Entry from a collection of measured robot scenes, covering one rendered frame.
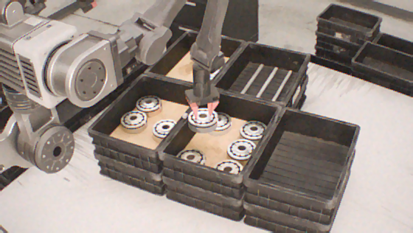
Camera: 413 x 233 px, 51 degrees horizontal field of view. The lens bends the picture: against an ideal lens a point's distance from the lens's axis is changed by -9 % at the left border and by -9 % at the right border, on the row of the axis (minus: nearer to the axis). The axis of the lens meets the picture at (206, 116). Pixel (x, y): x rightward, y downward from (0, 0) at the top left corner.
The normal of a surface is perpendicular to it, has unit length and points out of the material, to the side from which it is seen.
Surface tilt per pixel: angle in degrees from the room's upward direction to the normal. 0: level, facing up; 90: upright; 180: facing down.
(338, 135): 90
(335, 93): 0
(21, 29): 0
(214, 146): 0
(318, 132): 90
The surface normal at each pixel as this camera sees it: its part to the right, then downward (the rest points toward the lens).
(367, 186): -0.05, -0.79
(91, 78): 0.81, 0.33
